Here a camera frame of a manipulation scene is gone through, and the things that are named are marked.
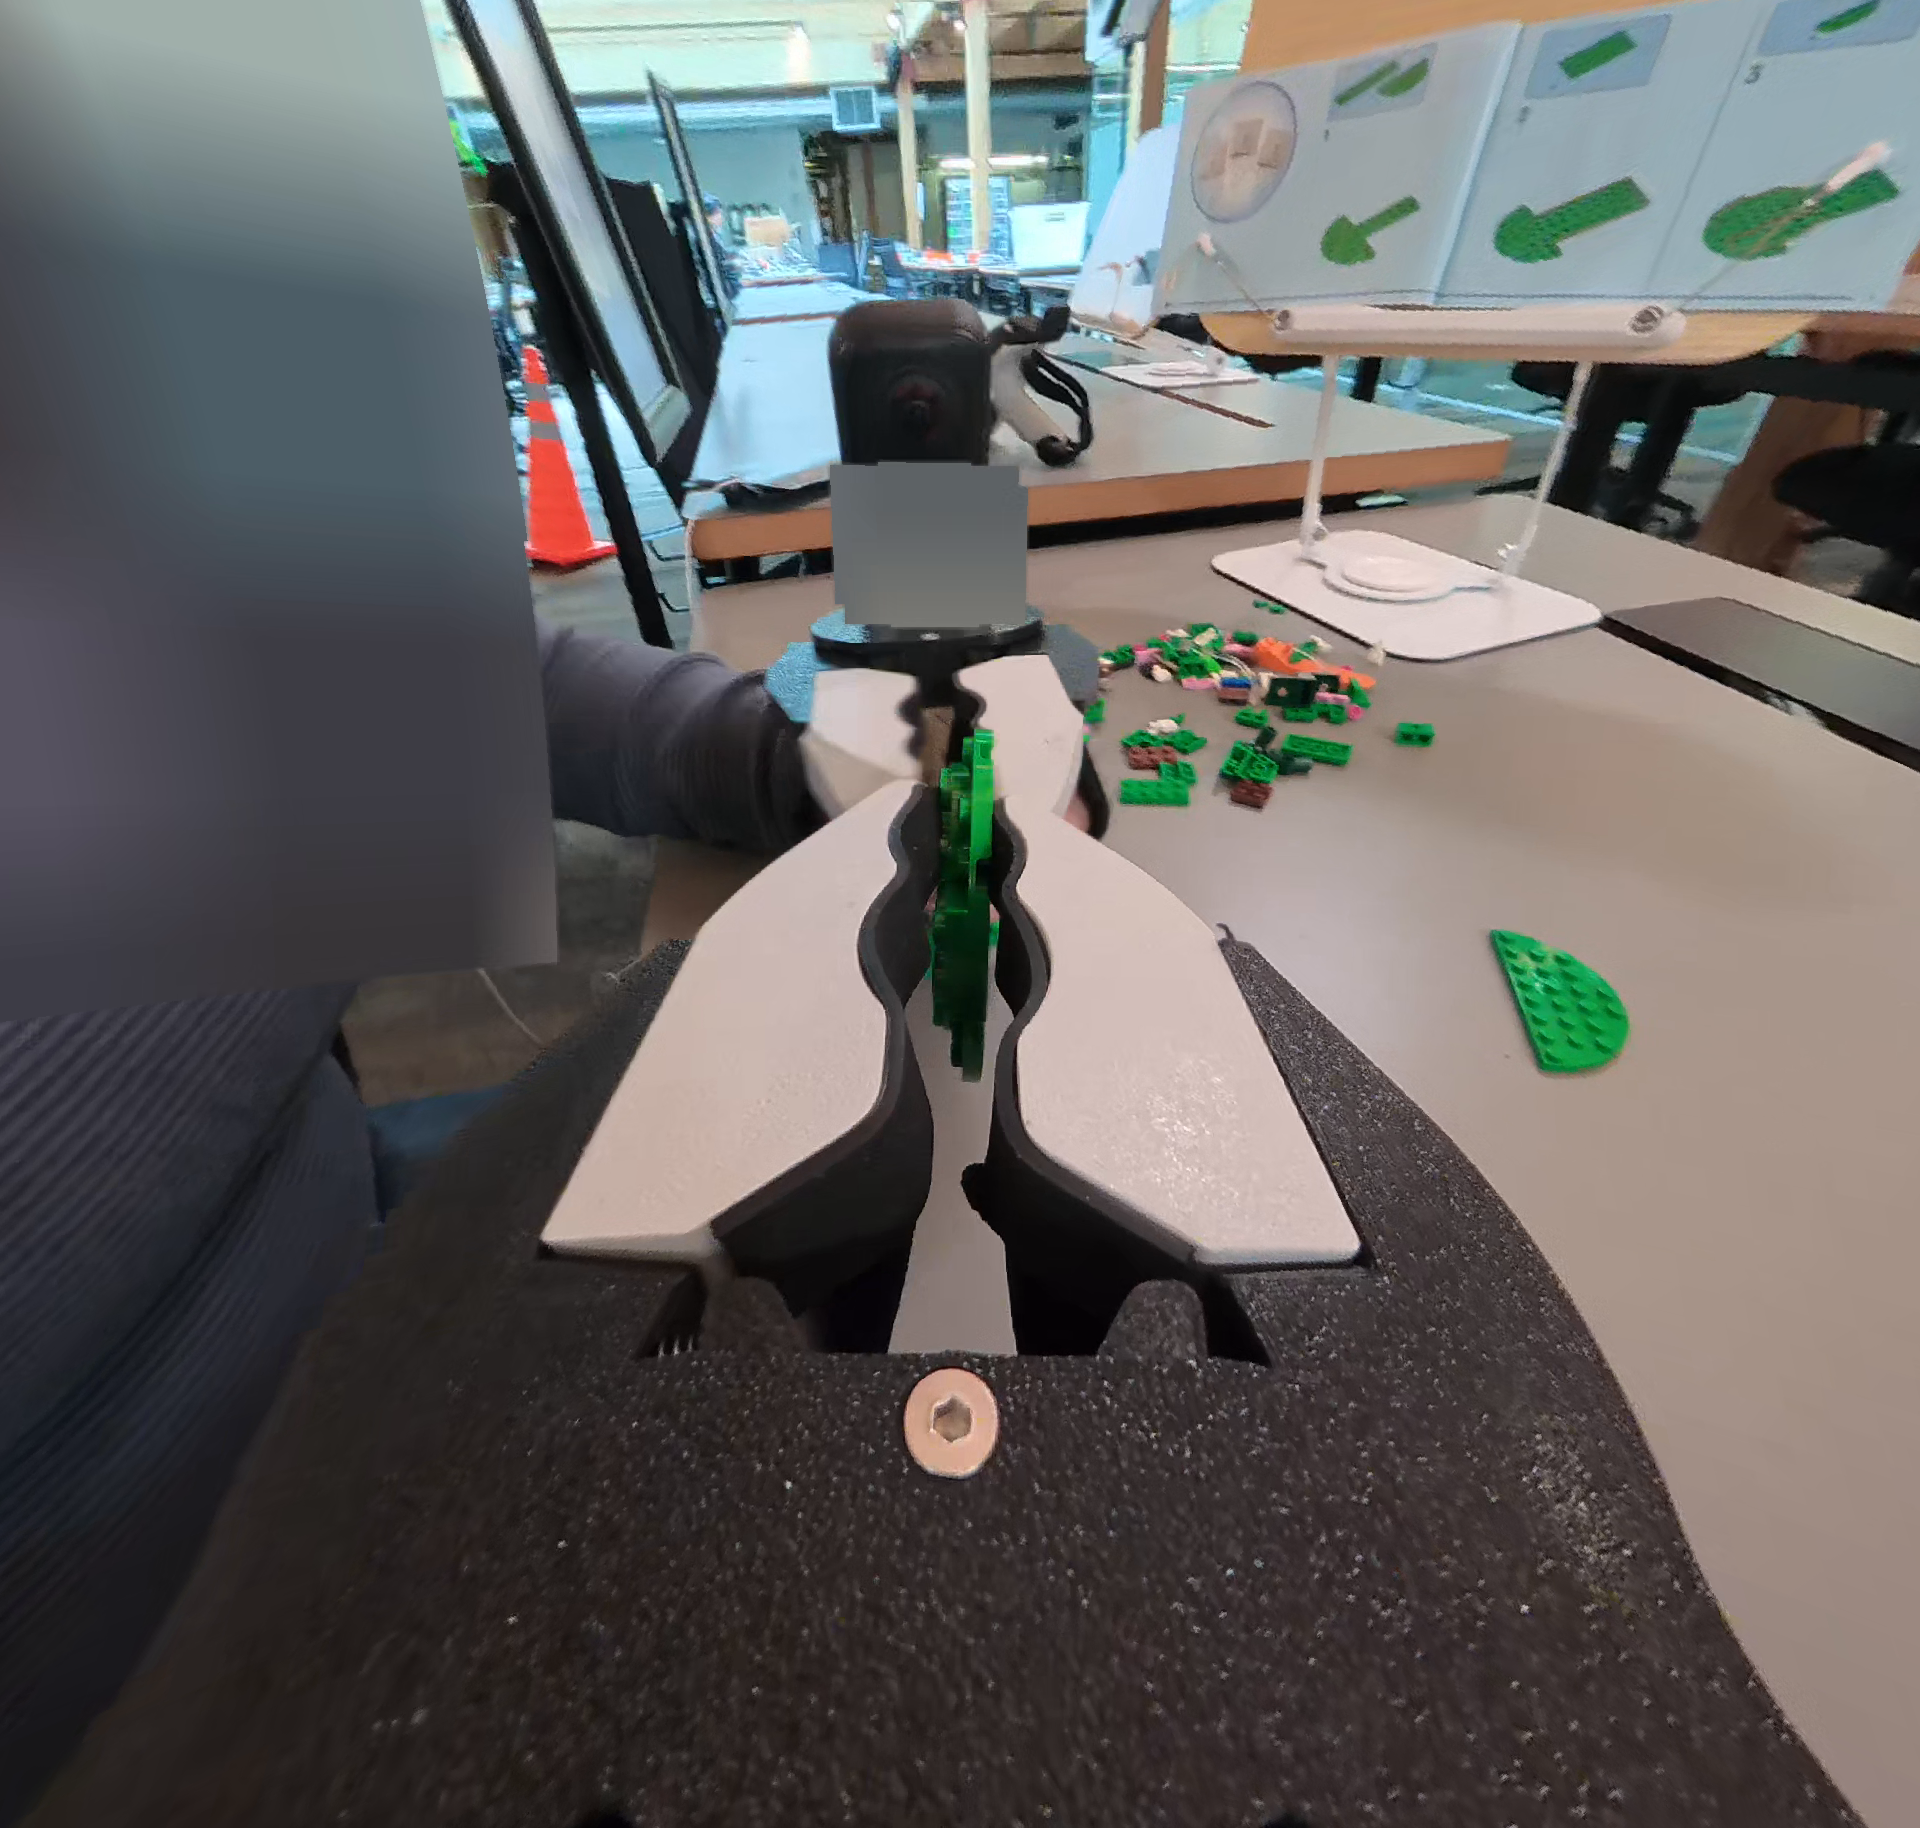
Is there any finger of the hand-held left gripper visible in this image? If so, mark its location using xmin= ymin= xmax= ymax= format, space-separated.
xmin=961 ymin=654 xmax=1111 ymax=841
xmin=798 ymin=664 xmax=941 ymax=818

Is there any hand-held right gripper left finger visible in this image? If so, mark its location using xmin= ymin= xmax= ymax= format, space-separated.
xmin=537 ymin=781 xmax=936 ymax=1358

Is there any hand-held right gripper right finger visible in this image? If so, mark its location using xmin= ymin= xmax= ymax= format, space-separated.
xmin=961 ymin=804 xmax=1365 ymax=1358

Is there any green lego plate assembly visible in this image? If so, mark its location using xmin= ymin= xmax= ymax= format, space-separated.
xmin=927 ymin=724 xmax=1000 ymax=961

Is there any instruction booklet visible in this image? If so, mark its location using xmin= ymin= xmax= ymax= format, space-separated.
xmin=1162 ymin=0 xmax=1920 ymax=316

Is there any person's left forearm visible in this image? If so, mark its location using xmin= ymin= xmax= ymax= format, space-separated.
xmin=537 ymin=624 xmax=828 ymax=859

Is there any pile of small lego pieces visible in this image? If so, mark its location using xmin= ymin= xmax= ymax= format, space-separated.
xmin=1083 ymin=624 xmax=1441 ymax=810

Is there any orange traffic cone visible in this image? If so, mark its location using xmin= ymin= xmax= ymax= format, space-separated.
xmin=517 ymin=342 xmax=620 ymax=574

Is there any grey table with wooden edge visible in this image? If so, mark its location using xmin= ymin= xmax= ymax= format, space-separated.
xmin=683 ymin=274 xmax=1515 ymax=586

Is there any black framed board on stand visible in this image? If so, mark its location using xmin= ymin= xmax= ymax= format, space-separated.
xmin=643 ymin=71 xmax=741 ymax=407
xmin=403 ymin=0 xmax=727 ymax=648

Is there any person's dark sweater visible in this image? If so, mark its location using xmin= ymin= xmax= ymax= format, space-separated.
xmin=0 ymin=980 xmax=384 ymax=1816

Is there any black table inset panel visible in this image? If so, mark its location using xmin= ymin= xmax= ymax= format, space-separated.
xmin=1597 ymin=595 xmax=1920 ymax=778

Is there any black office chair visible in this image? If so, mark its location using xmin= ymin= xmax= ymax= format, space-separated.
xmin=1771 ymin=441 xmax=1920 ymax=604

